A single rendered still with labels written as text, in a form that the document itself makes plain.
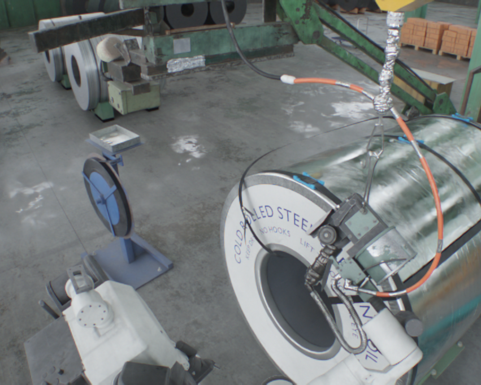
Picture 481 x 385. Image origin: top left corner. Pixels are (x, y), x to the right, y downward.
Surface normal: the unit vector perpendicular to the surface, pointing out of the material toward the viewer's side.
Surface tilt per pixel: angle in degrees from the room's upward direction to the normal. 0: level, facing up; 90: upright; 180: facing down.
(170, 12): 90
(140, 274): 0
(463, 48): 90
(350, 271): 58
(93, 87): 101
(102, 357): 19
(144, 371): 29
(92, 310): 88
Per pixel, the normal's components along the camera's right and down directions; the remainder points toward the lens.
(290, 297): 0.38, -0.38
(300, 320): 0.11, -0.76
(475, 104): -0.81, 0.30
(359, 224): -0.50, -0.10
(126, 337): -0.29, -0.73
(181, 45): 0.59, 0.42
